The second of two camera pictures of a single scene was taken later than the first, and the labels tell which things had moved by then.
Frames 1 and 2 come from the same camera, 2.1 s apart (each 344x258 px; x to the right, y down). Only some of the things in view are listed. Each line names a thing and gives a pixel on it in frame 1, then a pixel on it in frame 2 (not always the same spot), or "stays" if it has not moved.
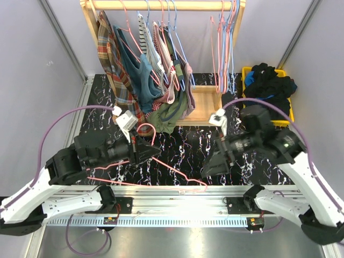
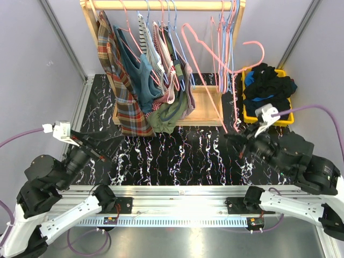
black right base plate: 238,205 stays
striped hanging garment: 148,47 stays
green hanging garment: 165,119 stays
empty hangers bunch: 226,79 stays
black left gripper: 145,150 → 107,147
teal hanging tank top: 149,88 stays
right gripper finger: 217,164 → 238,142
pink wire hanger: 216,83 stays
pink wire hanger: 150,186 → 222,62
